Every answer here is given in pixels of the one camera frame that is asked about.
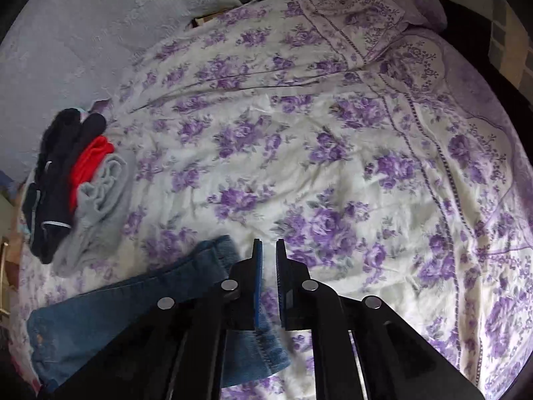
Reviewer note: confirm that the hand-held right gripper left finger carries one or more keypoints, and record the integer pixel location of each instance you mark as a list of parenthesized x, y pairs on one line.
[(258, 283)]

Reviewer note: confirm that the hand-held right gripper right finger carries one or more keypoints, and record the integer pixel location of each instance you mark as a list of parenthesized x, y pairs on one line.
[(280, 283)]

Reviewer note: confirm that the blue denim pants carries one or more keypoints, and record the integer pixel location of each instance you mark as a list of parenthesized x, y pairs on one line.
[(104, 321)]

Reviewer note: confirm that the purple floral bedsheet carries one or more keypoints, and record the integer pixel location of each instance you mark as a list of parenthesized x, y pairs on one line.
[(291, 166)]

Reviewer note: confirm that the grey folded garment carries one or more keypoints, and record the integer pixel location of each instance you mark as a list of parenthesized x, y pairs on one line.
[(100, 212)]

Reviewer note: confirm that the red folded garment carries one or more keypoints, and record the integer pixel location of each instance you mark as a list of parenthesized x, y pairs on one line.
[(85, 166)]

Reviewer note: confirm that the black folded garment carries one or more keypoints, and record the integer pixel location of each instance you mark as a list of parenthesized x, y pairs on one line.
[(58, 183)]

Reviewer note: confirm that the wooden bedside furniture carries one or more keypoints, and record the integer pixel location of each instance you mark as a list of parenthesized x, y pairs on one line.
[(8, 266)]

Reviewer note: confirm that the purple floral pillow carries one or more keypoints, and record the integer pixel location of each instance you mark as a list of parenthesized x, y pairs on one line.
[(358, 16)]

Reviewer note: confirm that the checkered cloth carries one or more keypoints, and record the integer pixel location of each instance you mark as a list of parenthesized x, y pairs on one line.
[(506, 37)]

